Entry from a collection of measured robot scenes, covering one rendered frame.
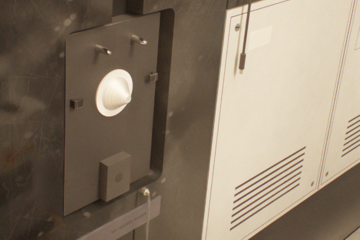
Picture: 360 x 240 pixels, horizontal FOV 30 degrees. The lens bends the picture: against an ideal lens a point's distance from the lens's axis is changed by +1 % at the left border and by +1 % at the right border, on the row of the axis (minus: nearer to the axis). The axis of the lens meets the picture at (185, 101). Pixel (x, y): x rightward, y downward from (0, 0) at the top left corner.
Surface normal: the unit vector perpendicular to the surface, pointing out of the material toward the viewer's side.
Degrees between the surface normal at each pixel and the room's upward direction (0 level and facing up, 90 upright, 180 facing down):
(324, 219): 0
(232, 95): 90
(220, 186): 90
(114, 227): 90
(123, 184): 90
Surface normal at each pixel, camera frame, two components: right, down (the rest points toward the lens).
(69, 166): 0.76, 0.33
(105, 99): -0.04, 0.44
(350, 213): 0.08, -0.91
